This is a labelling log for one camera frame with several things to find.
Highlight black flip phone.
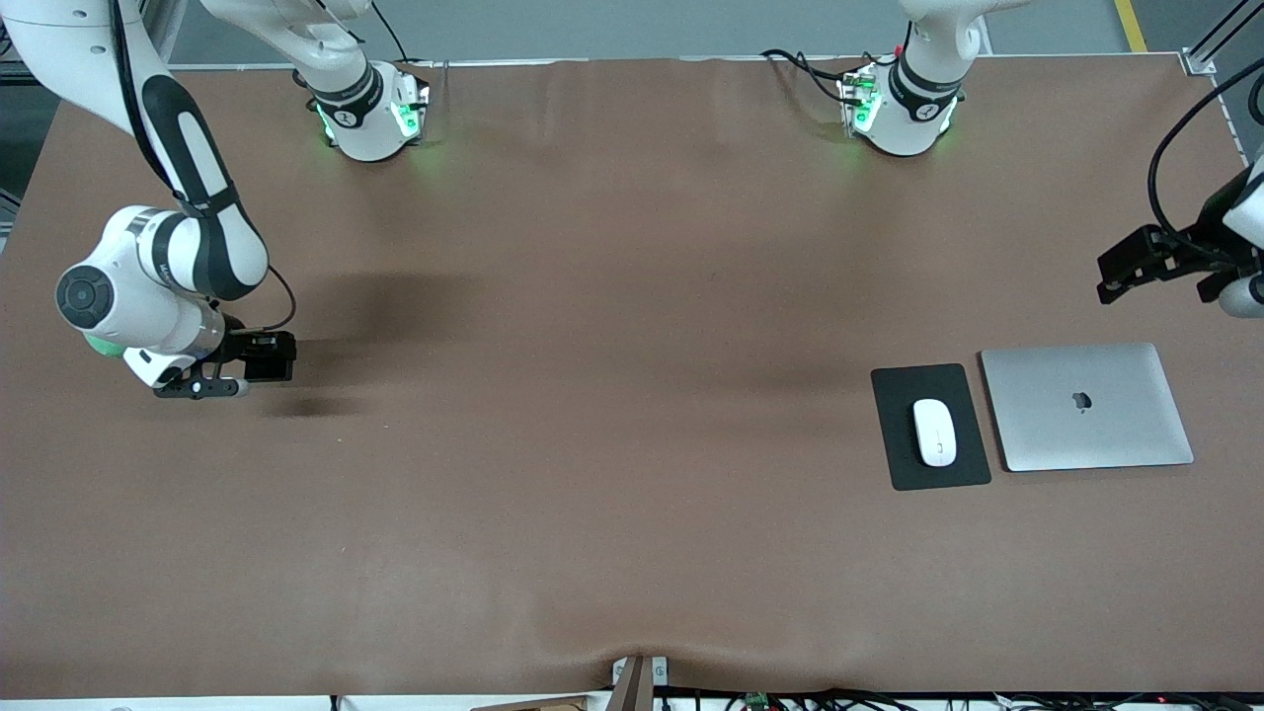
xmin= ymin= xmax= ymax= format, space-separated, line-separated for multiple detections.
xmin=245 ymin=333 xmax=295 ymax=385

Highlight white computer mouse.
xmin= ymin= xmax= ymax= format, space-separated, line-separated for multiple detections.
xmin=911 ymin=397 xmax=958 ymax=468

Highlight black mouse pad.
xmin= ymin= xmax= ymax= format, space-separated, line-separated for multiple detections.
xmin=870 ymin=362 xmax=993 ymax=493

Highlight silver laptop with apple logo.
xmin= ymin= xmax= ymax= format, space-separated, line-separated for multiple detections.
xmin=980 ymin=342 xmax=1196 ymax=473

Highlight brown table cover sheet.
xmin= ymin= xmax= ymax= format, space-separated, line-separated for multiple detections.
xmin=0 ymin=54 xmax=1264 ymax=698

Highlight black right arm base cable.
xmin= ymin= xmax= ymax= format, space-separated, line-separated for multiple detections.
xmin=369 ymin=0 xmax=414 ymax=66

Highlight black arm base cable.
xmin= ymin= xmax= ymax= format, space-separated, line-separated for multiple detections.
xmin=760 ymin=44 xmax=890 ymax=112
xmin=369 ymin=0 xmax=414 ymax=66

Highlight black left arm base cable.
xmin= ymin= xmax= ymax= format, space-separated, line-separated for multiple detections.
xmin=760 ymin=44 xmax=890 ymax=112

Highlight brown post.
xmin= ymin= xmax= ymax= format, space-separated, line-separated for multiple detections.
xmin=604 ymin=656 xmax=655 ymax=711

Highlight metal table edge bracket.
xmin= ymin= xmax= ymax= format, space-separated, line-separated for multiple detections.
xmin=611 ymin=655 xmax=672 ymax=689

